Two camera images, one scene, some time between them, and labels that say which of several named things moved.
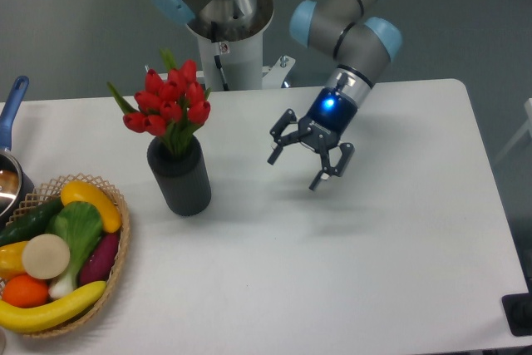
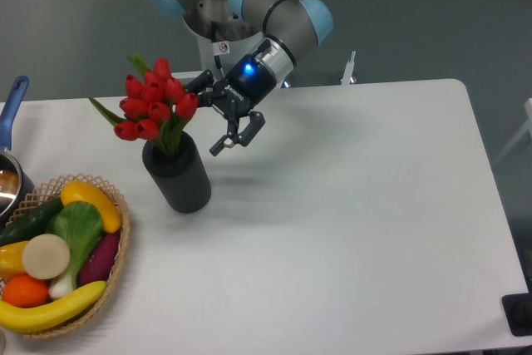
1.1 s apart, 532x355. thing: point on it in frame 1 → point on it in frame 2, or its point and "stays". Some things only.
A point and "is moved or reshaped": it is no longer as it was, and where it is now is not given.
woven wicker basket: x=51 y=189 stays
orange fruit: x=25 y=291 stays
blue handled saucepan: x=17 y=189 stays
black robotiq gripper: x=330 y=114 → x=248 y=85
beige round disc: x=46 y=256 stays
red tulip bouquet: x=174 y=106 is moved or reshaped
